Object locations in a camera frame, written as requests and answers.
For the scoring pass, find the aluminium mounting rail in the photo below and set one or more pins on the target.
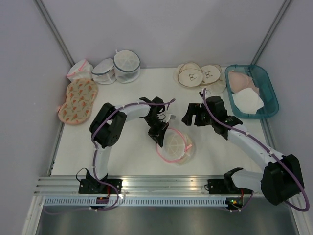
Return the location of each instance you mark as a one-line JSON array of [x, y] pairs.
[[131, 185]]

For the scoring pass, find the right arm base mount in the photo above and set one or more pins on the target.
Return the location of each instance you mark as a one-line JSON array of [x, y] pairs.
[[219, 187]]

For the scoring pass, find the floral beige bra pouch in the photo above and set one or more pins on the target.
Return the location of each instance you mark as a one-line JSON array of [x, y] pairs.
[[80, 97]]

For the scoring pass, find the beige round laundry bag front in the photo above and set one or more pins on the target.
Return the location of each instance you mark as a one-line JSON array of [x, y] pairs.
[[188, 74]]

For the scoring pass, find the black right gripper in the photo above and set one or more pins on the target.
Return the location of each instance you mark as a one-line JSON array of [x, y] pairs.
[[194, 108]]

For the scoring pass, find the white slotted cable duct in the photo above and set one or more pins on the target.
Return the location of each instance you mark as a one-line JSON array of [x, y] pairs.
[[136, 201]]

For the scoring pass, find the teal plastic basket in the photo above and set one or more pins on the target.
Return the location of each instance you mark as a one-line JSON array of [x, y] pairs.
[[266, 92]]

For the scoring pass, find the beige round laundry bag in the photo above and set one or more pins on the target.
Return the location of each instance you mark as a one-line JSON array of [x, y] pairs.
[[188, 74], [213, 79]]

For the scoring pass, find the pink bra in basket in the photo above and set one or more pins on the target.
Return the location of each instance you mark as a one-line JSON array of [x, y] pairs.
[[239, 81]]

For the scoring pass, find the white pink-zip mesh laundry bag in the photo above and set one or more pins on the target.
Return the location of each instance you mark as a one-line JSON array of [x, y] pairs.
[[178, 148]]

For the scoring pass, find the white bra in basket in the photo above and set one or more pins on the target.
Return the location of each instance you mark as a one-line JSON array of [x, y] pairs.
[[248, 101]]

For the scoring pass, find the white blue-trim flat laundry bag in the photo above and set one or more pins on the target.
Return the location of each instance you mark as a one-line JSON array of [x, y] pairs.
[[103, 73]]

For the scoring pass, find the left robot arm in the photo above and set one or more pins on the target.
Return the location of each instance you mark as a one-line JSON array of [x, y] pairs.
[[107, 127]]

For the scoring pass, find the white pink-trim corner laundry bag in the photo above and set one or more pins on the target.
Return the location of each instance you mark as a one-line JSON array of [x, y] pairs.
[[80, 70]]

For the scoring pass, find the left aluminium frame post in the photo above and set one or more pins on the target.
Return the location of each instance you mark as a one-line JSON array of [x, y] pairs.
[[53, 29]]

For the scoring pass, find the aluminium frame post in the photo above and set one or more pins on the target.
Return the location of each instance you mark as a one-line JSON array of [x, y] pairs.
[[271, 31], [53, 29]]

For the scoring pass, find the right aluminium frame post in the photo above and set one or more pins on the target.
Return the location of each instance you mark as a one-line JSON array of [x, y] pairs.
[[271, 31]]

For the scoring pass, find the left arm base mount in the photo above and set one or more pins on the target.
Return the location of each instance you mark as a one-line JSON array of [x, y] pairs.
[[91, 186]]

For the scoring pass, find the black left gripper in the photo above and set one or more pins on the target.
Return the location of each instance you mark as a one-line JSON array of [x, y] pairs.
[[158, 135]]

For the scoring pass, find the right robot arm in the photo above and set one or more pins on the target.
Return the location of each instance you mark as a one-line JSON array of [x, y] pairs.
[[281, 176]]

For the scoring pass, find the beige round laundry bag rear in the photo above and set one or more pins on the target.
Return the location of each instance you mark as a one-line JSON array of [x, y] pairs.
[[213, 79]]

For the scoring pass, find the white blue-trim tall laundry bag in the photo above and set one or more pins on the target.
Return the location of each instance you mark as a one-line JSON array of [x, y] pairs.
[[126, 66]]

